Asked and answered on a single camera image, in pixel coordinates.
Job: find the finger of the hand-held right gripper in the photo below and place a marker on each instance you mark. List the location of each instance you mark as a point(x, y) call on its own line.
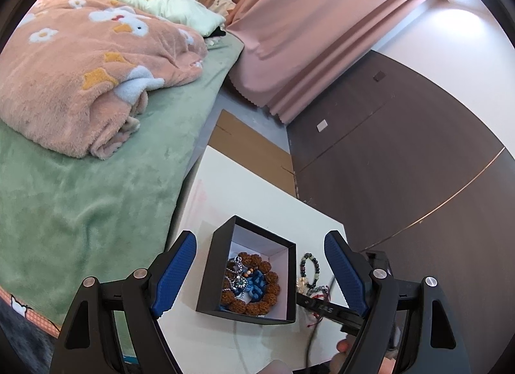
point(366, 256)
point(322, 308)

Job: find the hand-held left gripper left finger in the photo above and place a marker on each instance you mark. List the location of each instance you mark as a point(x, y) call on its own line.
point(177, 273)

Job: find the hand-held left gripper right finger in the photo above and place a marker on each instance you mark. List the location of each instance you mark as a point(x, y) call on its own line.
point(346, 273)

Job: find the black jewelry box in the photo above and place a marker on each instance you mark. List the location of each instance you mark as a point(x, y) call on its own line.
point(209, 277)

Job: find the person's right hand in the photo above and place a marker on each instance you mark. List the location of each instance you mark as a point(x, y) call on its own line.
point(342, 346)

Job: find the blue knotted tassel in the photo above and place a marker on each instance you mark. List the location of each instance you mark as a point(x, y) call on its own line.
point(254, 283)

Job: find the dark brown wardrobe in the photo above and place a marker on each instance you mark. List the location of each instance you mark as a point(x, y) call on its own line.
point(402, 164)

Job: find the white side table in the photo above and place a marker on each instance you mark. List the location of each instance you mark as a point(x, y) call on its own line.
point(241, 197)

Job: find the green plush bed blanket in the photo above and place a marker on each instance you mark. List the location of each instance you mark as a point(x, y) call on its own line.
point(100, 205)

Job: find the white wardrobe sticker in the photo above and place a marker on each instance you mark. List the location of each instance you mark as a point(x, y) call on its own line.
point(322, 125)

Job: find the brown cardboard sheet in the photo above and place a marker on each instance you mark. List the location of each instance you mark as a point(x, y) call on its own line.
point(249, 148)

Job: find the cartoon print bed sheet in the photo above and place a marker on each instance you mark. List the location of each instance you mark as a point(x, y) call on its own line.
point(24, 309)

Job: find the grey shaggy rug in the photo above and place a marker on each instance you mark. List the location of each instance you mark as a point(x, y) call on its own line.
point(24, 350)

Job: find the pink floral blanket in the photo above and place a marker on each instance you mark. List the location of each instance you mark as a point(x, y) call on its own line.
point(72, 76)

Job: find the pink curtain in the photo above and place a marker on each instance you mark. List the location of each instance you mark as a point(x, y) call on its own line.
point(305, 27)

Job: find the cream printed pillow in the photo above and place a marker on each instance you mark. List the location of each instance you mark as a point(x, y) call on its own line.
point(213, 1)

